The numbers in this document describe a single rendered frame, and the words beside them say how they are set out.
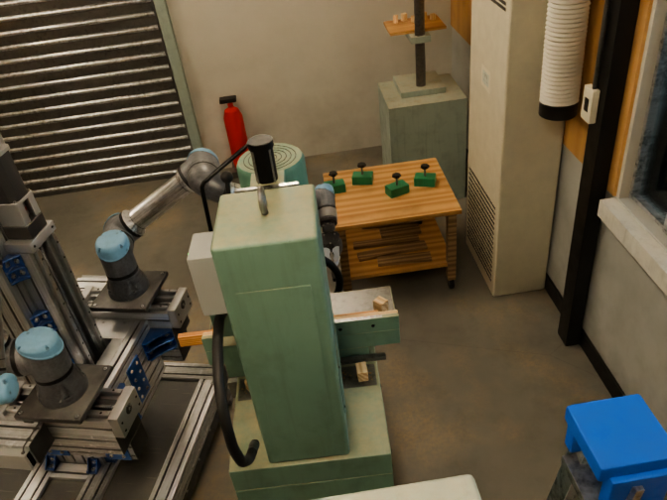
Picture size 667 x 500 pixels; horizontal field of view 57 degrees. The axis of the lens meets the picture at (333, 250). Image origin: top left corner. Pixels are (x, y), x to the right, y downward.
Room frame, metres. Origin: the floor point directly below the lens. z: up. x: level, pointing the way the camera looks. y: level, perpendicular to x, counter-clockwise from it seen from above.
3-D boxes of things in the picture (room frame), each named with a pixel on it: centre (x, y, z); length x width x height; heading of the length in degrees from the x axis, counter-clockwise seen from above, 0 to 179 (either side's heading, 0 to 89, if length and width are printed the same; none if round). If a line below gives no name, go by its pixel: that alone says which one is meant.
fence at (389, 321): (1.38, 0.13, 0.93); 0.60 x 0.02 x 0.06; 89
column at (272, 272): (1.12, 0.13, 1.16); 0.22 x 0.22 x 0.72; 89
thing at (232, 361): (1.23, 0.29, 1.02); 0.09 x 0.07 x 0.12; 89
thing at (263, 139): (1.27, 0.13, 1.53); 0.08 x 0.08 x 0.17; 89
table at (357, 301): (1.52, 0.13, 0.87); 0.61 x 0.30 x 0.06; 89
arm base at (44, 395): (1.37, 0.90, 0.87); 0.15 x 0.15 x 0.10
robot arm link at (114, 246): (1.86, 0.79, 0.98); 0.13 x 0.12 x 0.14; 7
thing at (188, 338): (1.42, 0.20, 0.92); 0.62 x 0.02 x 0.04; 89
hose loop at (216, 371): (1.00, 0.27, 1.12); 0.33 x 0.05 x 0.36; 179
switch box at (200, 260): (1.10, 0.28, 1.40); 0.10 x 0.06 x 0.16; 179
